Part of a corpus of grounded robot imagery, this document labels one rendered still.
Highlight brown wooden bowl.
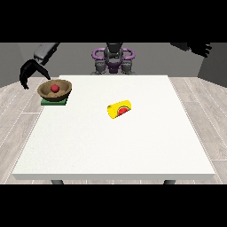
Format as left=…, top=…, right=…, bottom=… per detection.
left=37, top=79, right=73, bottom=103

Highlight grey robot trunk purple rings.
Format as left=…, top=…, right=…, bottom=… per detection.
left=90, top=43, right=137, bottom=76

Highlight green square pad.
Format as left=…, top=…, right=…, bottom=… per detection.
left=40, top=95, right=69, bottom=106

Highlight yellow cup with melon print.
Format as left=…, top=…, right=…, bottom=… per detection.
left=106, top=99, right=132, bottom=120

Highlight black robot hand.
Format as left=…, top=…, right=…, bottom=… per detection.
left=19, top=59, right=51, bottom=90
left=169, top=43, right=213, bottom=59

